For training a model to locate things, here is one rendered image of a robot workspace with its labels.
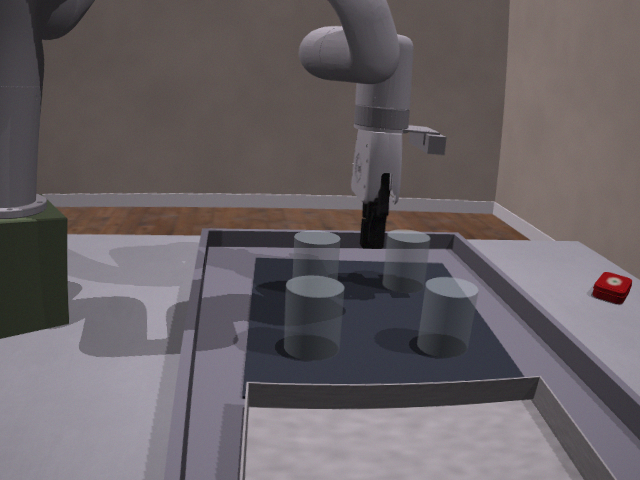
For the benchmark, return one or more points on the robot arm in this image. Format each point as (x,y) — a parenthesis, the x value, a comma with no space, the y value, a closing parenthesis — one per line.
(369,56)

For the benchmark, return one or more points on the dark grey flat mat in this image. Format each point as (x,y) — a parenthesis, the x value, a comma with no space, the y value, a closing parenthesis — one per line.
(378,336)

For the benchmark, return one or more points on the red square tin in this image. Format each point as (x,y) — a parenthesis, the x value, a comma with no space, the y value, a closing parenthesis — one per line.
(612,287)

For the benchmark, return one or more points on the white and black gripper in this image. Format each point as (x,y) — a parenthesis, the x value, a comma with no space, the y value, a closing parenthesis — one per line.
(376,169)

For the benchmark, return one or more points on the clear glass cylinder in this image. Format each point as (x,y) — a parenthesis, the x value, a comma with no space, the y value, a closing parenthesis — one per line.
(316,253)
(313,317)
(406,261)
(447,317)

